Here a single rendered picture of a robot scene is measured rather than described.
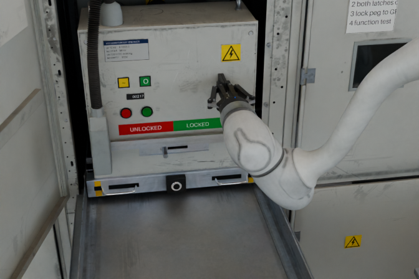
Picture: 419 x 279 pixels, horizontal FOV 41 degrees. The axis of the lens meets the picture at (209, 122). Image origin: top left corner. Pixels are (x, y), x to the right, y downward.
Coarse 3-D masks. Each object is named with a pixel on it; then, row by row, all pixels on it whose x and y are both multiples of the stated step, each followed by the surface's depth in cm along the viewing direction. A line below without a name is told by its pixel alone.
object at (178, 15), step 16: (80, 16) 161; (128, 16) 161; (144, 16) 161; (160, 16) 161; (176, 16) 161; (192, 16) 161; (208, 16) 161; (224, 16) 161; (240, 16) 161; (256, 48) 159
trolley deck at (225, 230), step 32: (160, 192) 178; (192, 192) 178; (224, 192) 178; (128, 224) 164; (160, 224) 164; (192, 224) 164; (224, 224) 164; (256, 224) 164; (96, 256) 152; (128, 256) 152; (160, 256) 152; (192, 256) 152; (224, 256) 152; (256, 256) 152
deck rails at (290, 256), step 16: (256, 192) 177; (96, 208) 170; (272, 208) 168; (96, 224) 163; (272, 224) 163; (288, 224) 153; (80, 240) 147; (96, 240) 157; (288, 240) 153; (80, 256) 143; (288, 256) 151; (80, 272) 141; (288, 272) 146; (304, 272) 140
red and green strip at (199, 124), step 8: (184, 120) 166; (192, 120) 167; (200, 120) 167; (208, 120) 168; (216, 120) 168; (120, 128) 164; (128, 128) 165; (136, 128) 165; (144, 128) 166; (152, 128) 166; (160, 128) 166; (168, 128) 167; (176, 128) 167; (184, 128) 168; (192, 128) 168; (200, 128) 168; (208, 128) 169
